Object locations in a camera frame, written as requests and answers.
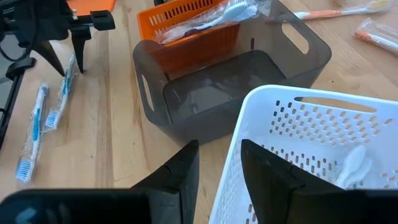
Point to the purple white toothbrush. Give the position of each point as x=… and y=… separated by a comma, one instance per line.
x=231, y=12

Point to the orange slotted plastic basket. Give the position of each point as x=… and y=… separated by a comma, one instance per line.
x=199, y=53

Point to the white perforated plastic basket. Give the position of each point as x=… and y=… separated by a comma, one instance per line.
x=280, y=102

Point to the blue white toothbrush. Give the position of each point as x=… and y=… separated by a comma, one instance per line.
x=35, y=124
x=353, y=161
x=63, y=90
x=367, y=166

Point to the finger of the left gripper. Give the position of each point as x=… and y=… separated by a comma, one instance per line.
x=80, y=43
x=49, y=54

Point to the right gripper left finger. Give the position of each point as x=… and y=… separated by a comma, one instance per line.
x=178, y=186

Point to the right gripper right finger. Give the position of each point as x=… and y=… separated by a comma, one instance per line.
x=267, y=186

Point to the grey translucent plastic bin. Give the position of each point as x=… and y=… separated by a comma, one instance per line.
x=217, y=93

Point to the black aluminium table frame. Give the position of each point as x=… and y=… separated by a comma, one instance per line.
x=12, y=93

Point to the orange flat plastic lid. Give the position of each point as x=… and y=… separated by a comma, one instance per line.
x=90, y=6

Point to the orange white toothbrush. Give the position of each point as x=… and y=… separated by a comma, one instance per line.
x=323, y=13
x=379, y=37

